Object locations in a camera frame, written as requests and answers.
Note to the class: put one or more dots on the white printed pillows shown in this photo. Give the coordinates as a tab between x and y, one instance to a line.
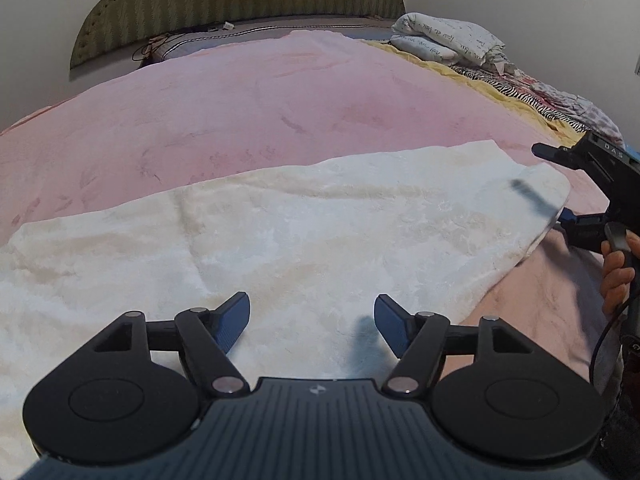
445	35

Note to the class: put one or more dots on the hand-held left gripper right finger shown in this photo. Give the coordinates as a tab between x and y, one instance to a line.
391	321

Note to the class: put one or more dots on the person's right hand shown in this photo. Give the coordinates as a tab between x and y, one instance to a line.
614	275

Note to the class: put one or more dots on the white patterned pants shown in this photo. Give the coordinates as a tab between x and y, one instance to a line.
280	240

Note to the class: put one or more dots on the zebra striped cloth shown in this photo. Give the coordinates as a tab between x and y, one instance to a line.
505	77

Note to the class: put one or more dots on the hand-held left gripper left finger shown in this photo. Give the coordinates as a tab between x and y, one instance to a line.
235	317

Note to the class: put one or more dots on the yellow blanket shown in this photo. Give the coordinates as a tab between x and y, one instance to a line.
500	91

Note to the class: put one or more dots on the grey mattress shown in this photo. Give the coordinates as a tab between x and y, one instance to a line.
240	36

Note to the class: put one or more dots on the floral grey cloth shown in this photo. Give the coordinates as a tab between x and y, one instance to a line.
580	105

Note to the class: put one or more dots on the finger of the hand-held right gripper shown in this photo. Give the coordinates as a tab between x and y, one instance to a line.
585	230
555	153

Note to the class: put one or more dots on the pink bed sheet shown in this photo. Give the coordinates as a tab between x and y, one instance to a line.
240	105

